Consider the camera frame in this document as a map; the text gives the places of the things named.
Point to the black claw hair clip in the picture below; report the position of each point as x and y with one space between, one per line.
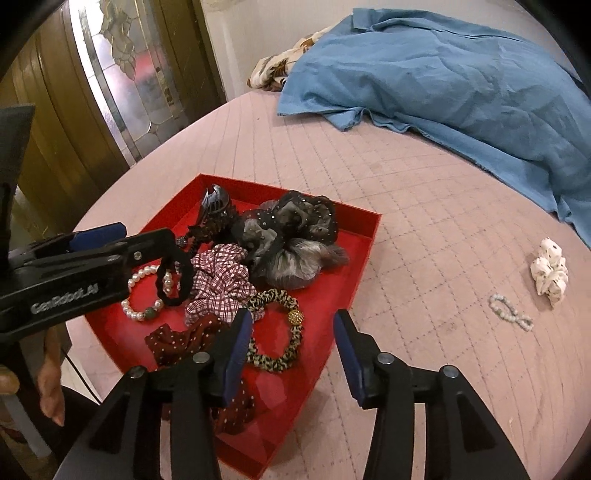
216 215

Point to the red tray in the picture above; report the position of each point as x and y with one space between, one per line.
279 397

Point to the person's left hand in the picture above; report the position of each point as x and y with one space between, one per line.
43 350

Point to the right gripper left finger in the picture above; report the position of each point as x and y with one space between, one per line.
122 441

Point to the dark red dotted scrunchie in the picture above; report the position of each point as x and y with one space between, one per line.
170 347

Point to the brown white patterned blanket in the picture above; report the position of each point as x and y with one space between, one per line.
271 73

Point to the wooden glass door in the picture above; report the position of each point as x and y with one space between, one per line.
110 82

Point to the red plaid scrunchie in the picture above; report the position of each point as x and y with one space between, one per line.
221 284

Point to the black grey organza scrunchie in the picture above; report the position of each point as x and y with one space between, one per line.
289 241

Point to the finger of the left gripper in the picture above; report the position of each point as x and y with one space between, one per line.
131 251
74 242

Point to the blue blanket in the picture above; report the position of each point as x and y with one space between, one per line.
492 97

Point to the white cherry print scrunchie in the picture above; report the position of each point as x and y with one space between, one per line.
549 272

